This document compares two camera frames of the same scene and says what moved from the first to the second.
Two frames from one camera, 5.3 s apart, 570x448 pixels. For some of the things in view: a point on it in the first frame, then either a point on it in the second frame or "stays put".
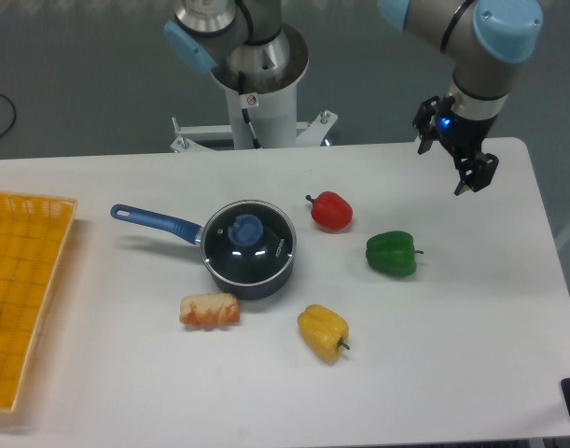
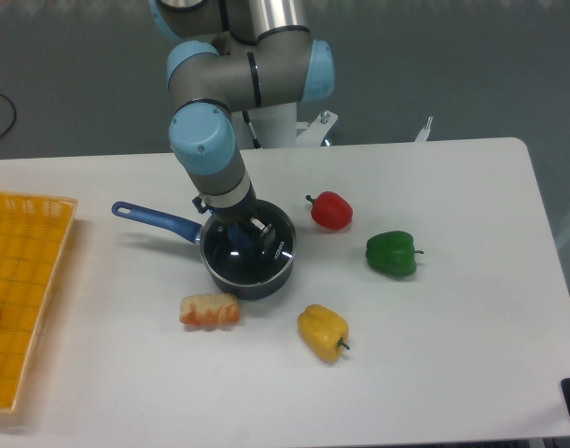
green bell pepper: (392, 252) stays put
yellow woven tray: (25, 239) stays put
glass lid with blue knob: (249, 243) stays put
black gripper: (461, 136) to (235, 215)
